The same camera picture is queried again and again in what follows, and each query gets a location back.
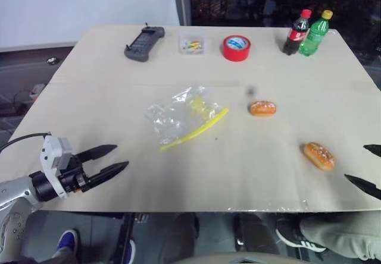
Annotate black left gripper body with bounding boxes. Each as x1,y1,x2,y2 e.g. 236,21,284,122
58,153,92,194

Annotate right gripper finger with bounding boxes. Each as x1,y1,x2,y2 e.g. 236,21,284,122
363,143,381,159
343,173,381,201

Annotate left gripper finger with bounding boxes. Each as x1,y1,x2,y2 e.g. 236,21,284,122
77,144,118,162
88,161,130,189

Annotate hot dog bun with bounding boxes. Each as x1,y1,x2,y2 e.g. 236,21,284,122
303,142,336,171
249,100,277,117

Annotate clear zip bag yellow seal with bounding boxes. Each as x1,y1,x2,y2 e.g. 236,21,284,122
144,85,230,152

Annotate grey trouser leg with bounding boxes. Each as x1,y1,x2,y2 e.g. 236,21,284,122
299,212,381,262

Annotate blue shoe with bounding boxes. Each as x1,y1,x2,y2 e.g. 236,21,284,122
127,239,137,263
55,229,80,256

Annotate black table leg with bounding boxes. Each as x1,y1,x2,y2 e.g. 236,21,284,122
114,212,135,264

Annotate black white striped sneaker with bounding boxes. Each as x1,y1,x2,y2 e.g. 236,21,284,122
275,218,327,253

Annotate dark grey remote controller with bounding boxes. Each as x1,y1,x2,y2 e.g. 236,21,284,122
123,23,165,63

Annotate green soda bottle yellow cap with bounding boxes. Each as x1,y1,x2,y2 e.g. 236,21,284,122
298,10,333,57

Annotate cola bottle red cap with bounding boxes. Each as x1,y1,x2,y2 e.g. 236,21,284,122
282,8,313,56

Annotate clear box of coloured pins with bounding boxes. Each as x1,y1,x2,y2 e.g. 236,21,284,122
178,32,207,55

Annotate red tape roll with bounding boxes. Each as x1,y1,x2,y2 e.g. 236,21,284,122
221,34,251,62

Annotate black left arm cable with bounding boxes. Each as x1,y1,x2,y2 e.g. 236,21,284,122
0,131,52,155

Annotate grey window frame post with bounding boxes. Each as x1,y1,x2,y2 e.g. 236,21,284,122
171,0,192,27

